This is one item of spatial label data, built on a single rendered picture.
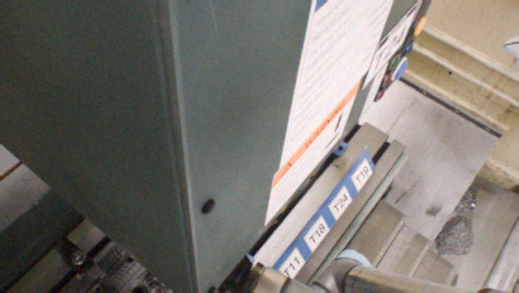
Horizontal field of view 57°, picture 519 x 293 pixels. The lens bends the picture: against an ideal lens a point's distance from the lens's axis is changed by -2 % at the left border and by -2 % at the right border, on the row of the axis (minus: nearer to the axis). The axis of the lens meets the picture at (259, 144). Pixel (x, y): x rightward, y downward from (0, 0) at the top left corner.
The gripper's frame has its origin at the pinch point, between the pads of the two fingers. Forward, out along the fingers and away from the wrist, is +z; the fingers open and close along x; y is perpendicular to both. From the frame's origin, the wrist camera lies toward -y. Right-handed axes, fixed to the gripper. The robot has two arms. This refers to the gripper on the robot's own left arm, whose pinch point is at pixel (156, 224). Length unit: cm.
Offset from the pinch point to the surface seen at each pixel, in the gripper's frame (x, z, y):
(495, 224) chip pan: 74, -74, 57
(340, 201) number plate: 39, -26, 31
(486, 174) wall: 91, -67, 57
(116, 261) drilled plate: -2.8, 11.6, 26.5
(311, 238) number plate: 26.3, -24.2, 30.8
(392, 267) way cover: 40, -48, 52
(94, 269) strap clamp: -7.0, 14.1, 25.2
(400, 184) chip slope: 67, -41, 52
